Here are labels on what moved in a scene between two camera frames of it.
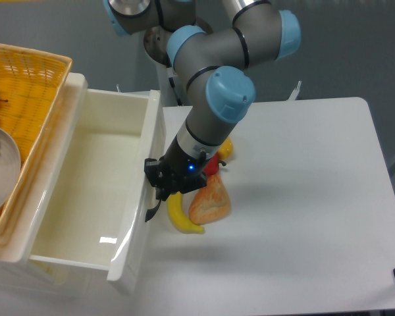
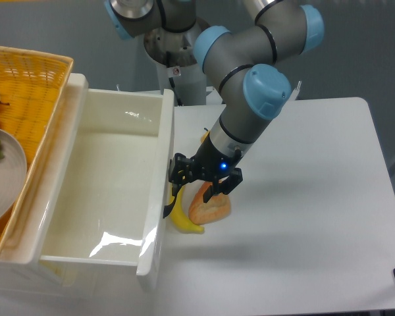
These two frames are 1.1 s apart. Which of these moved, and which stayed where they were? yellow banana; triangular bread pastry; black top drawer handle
Moved: black top drawer handle
Stayed: triangular bread pastry; yellow banana
